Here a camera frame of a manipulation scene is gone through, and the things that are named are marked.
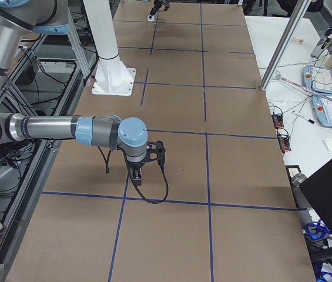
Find white power strip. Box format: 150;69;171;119
0;164;14;179

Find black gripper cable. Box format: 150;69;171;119
96;145;169;205

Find black marker pen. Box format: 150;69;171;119
292;111;315;124

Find blue white desk bell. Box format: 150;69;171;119
147;15;155;22

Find aluminium frame post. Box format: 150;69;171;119
260;0;311;91

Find long reacher grabber stick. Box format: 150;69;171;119
274;72;332;111

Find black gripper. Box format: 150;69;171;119
126;160;144;186

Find brown paper table cover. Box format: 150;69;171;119
6;1;314;281

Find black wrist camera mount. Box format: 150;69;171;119
145;140;166;167

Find aluminium side rail frame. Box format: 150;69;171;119
0;11;102;282

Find silver metal cylinder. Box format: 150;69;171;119
290;173;307;187

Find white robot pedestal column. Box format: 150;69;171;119
83;0;136;96

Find upper teach pendant tablet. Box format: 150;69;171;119
303;65;332;95

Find orange black connector box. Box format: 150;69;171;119
271;113;284;129

